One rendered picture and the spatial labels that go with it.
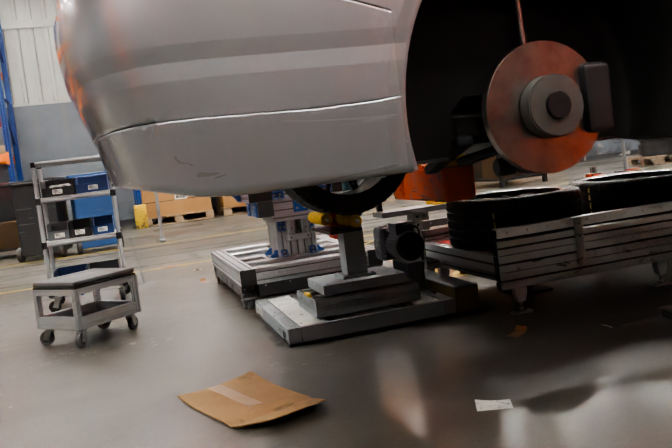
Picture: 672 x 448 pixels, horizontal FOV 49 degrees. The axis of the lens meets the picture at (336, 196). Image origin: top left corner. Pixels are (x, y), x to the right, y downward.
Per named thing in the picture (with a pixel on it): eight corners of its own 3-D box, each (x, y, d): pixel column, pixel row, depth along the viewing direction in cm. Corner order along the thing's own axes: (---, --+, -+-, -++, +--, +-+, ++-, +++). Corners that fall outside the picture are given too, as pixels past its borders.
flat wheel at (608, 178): (612, 211, 439) (608, 172, 438) (728, 209, 388) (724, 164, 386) (547, 228, 398) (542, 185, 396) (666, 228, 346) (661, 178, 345)
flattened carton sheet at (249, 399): (248, 437, 219) (247, 426, 218) (177, 399, 264) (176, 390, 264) (331, 407, 236) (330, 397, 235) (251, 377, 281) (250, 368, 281)
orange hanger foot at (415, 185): (445, 202, 344) (436, 128, 343) (404, 200, 395) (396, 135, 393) (477, 197, 349) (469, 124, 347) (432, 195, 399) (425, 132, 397)
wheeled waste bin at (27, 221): (18, 263, 877) (5, 182, 872) (33, 257, 941) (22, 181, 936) (64, 257, 883) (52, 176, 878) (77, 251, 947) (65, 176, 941)
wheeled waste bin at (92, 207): (79, 255, 889) (67, 174, 884) (75, 252, 948) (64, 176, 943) (124, 248, 911) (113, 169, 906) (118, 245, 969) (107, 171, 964)
